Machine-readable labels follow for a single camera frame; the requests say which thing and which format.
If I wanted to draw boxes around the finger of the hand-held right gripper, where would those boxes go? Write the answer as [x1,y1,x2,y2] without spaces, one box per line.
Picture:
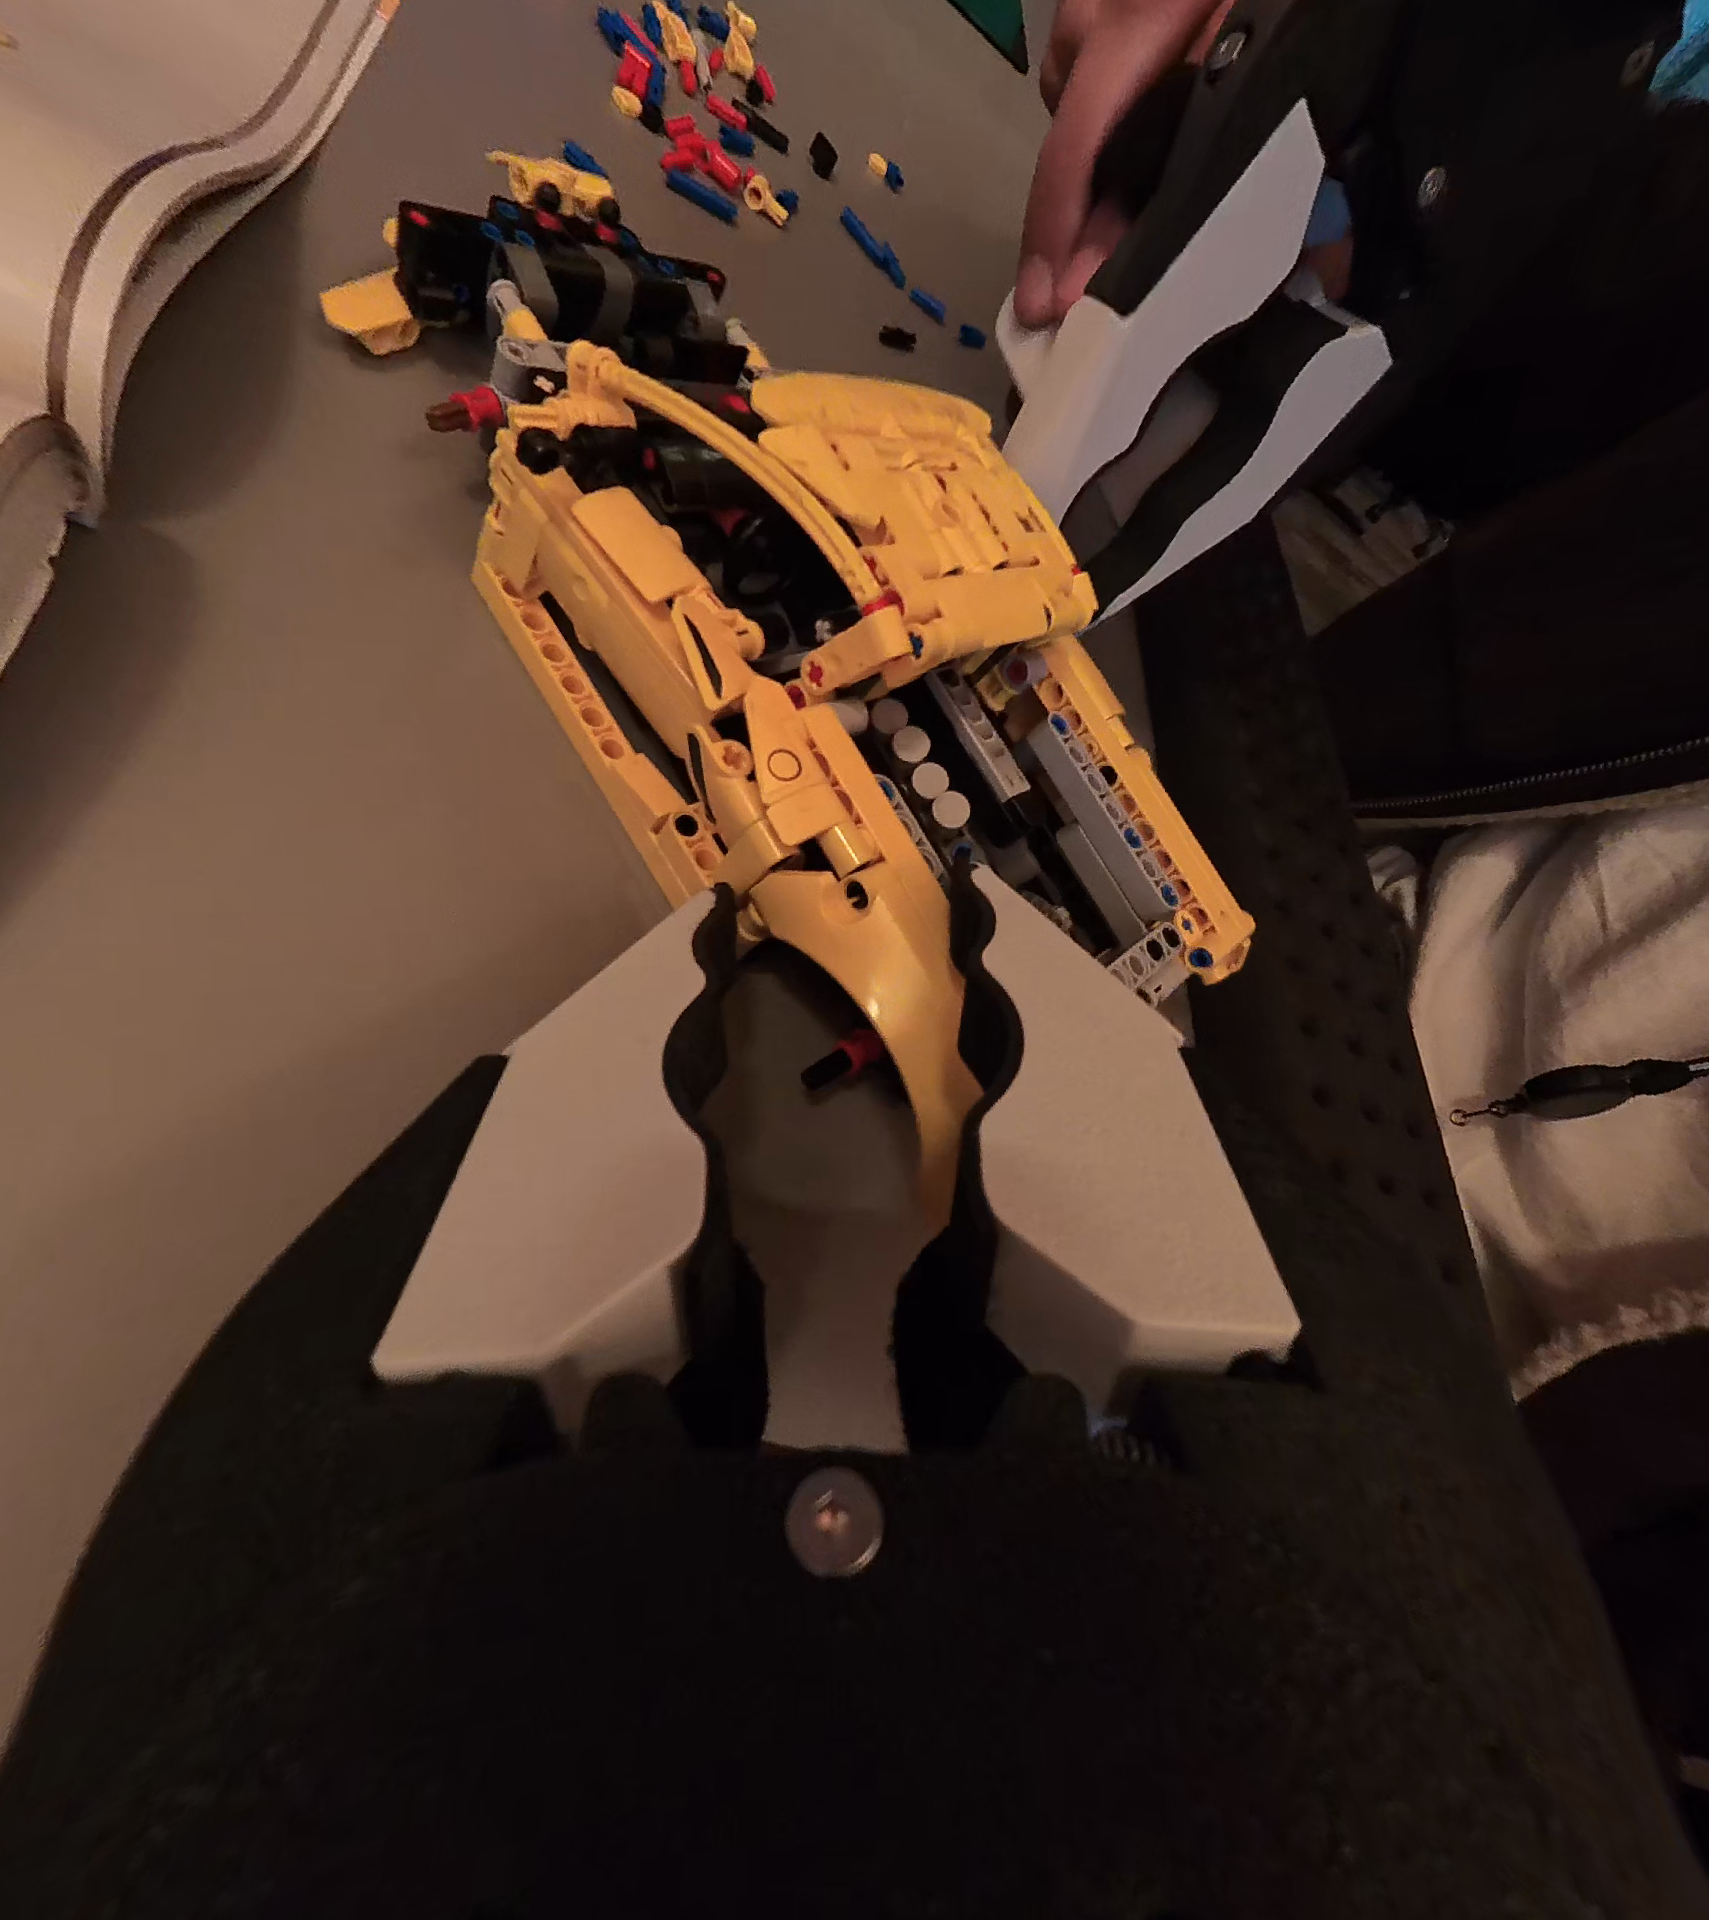
[1082,305,1397,631]
[992,97,1331,524]

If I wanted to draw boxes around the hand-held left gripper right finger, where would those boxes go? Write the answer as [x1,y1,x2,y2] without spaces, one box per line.
[890,867,1307,1450]

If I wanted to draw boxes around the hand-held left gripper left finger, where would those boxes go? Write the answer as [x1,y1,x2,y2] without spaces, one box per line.
[368,885,773,1450]

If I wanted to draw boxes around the yellow brick toy car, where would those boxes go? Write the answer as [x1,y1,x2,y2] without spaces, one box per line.
[319,194,1258,1250]

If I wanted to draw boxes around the grey desk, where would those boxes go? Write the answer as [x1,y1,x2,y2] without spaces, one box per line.
[0,0,1216,1909]

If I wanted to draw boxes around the person's right hand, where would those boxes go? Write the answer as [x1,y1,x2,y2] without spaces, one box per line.
[1011,0,1240,333]

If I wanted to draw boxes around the person's fleece-lined jacket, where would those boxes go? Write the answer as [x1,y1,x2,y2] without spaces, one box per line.
[1305,0,1709,1920]

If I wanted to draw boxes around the scattered small coloured brick pins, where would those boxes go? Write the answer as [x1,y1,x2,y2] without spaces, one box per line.
[483,0,995,358]

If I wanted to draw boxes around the open instruction book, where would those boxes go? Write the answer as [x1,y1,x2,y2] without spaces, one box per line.
[0,0,401,876]

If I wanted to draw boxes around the black lanyard strap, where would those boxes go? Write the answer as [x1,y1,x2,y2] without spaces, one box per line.
[1449,1024,1709,1131]

